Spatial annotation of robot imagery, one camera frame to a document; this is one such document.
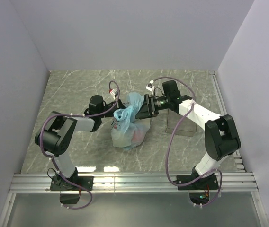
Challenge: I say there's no clear plastic fruit tray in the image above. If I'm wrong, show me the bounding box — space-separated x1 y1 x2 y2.
165 106 197 137

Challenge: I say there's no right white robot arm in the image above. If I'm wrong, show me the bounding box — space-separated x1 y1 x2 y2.
135 77 241 189

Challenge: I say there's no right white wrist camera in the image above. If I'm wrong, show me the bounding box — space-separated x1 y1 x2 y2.
145 80 155 96

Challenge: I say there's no light blue plastic bag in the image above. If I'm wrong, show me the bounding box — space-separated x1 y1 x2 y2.
110 92 151 150

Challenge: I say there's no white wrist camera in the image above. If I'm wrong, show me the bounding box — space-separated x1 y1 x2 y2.
145 80 155 96
109 88 119 101

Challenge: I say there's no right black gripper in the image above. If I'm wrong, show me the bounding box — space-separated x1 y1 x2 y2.
135 94 170 120

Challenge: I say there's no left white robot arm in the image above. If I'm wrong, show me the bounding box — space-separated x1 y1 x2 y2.
35 94 125 190

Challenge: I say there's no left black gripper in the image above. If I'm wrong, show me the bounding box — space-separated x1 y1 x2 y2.
99 98 135 122

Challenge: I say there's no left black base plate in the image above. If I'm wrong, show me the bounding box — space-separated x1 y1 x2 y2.
50 175 94 192

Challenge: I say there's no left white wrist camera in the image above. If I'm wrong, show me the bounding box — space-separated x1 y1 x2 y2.
109 88 119 101

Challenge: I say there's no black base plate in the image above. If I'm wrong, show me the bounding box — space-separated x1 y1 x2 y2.
173 174 220 190
50 175 94 192

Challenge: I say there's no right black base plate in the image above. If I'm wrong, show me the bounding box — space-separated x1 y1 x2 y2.
173 174 220 190

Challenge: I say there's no aluminium mounting rail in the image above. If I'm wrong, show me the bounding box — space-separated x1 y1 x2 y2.
0 70 269 227

